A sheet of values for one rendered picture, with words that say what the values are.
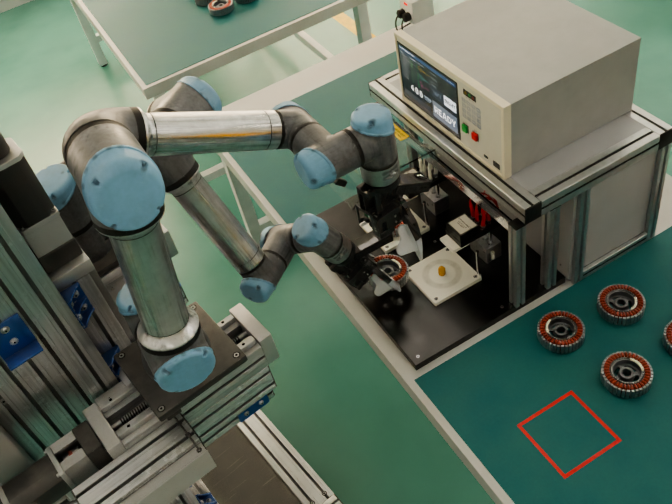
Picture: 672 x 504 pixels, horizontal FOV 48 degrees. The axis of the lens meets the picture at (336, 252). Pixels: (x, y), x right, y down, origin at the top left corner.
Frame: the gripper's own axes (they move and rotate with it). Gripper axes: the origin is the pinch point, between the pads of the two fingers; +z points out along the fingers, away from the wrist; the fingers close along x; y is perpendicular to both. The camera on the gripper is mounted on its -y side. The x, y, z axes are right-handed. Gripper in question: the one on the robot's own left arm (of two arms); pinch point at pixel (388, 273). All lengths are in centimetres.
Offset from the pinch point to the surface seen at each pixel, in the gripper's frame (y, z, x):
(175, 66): 9, 4, -158
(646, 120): -70, 7, 21
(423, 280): -4.6, 7.8, 4.2
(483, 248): -21.7, 12.9, 7.6
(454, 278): -10.7, 11.2, 8.7
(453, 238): -18.4, 3.2, 5.3
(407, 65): -43, -24, -23
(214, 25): -13, 16, -177
